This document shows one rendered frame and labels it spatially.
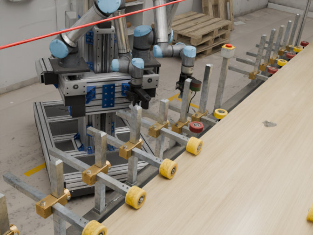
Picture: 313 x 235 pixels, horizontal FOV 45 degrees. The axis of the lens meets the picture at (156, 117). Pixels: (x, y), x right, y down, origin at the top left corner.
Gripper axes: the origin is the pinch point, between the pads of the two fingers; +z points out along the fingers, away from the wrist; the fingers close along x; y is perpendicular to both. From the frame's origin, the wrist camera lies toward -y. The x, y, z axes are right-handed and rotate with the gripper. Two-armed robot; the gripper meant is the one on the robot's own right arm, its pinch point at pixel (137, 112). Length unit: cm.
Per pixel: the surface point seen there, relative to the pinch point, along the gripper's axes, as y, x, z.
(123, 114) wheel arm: -8.9, 26.5, -12.9
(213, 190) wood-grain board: -76, 46, -8
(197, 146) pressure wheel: -57, 28, -14
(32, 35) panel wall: 219, -99, 24
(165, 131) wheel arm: -36.8, 26.2, -13.5
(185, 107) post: -32.3, -2.3, -14.5
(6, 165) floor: 111, 25, 83
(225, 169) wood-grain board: -73, 27, -8
